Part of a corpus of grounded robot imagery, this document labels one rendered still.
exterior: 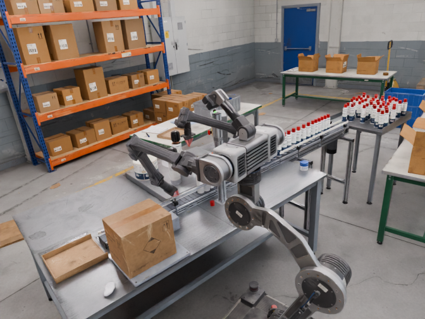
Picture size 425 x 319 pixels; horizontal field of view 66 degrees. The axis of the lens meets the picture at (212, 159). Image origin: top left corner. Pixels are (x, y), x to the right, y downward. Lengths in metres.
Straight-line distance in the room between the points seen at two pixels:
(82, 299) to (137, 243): 0.38
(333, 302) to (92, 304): 1.15
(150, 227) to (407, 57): 8.32
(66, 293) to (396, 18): 8.78
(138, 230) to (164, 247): 0.22
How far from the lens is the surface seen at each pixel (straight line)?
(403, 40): 9.39
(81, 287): 1.99
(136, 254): 1.84
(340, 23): 9.65
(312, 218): 3.06
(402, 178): 3.21
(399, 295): 3.13
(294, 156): 3.16
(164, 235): 1.88
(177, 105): 6.21
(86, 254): 2.20
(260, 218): 1.69
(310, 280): 1.70
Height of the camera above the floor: 2.10
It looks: 24 degrees down
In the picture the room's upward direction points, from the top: 4 degrees counter-clockwise
